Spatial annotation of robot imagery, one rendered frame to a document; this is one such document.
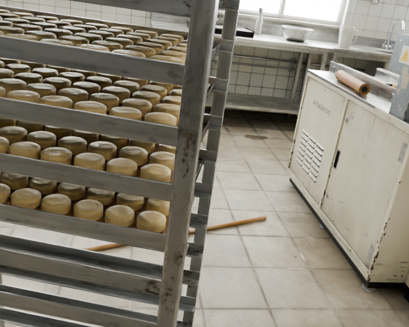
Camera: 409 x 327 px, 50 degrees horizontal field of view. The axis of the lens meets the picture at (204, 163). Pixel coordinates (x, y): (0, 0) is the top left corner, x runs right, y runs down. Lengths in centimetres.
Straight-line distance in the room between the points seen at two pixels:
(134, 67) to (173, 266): 31
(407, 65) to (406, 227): 71
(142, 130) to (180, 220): 14
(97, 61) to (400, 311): 193
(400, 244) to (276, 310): 64
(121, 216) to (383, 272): 166
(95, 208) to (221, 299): 131
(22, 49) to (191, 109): 26
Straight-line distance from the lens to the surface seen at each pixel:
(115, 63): 63
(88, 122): 66
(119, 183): 68
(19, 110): 71
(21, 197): 82
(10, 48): 69
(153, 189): 67
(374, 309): 224
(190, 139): 59
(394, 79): 307
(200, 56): 57
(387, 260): 221
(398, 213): 209
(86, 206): 78
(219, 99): 104
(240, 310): 198
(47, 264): 81
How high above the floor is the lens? 125
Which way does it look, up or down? 22 degrees down
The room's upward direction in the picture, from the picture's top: 8 degrees clockwise
